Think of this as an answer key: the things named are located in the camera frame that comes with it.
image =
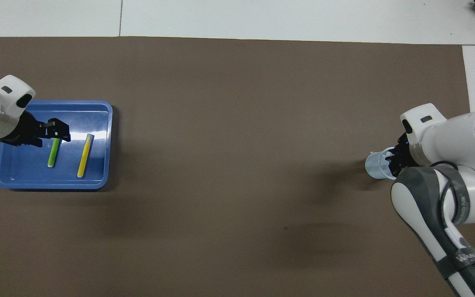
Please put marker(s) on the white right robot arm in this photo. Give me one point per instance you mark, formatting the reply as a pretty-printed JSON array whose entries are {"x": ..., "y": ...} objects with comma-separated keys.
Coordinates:
[{"x": 452, "y": 140}]

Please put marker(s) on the blue plastic tray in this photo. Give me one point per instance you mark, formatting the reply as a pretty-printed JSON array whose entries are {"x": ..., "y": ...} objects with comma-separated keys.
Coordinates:
[{"x": 27, "y": 173}]

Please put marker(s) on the clear plastic measuring cup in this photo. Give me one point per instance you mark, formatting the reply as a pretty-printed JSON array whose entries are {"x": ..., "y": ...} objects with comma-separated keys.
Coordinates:
[{"x": 375, "y": 167}]

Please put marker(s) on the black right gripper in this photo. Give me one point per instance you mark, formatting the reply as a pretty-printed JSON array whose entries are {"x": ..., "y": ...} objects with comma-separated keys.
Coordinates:
[{"x": 403, "y": 159}]

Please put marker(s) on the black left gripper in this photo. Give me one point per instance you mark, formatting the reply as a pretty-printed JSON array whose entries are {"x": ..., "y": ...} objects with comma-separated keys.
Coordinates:
[{"x": 29, "y": 133}]

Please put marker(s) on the yellow highlighter pen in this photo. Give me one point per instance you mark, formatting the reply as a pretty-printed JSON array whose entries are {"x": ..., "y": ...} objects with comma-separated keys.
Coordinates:
[{"x": 85, "y": 156}]

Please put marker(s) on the green highlighter pen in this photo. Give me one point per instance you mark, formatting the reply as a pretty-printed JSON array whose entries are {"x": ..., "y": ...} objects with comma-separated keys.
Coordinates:
[{"x": 53, "y": 154}]

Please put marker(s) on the brown table mat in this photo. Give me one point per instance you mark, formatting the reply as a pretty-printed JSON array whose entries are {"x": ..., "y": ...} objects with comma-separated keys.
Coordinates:
[{"x": 237, "y": 123}]

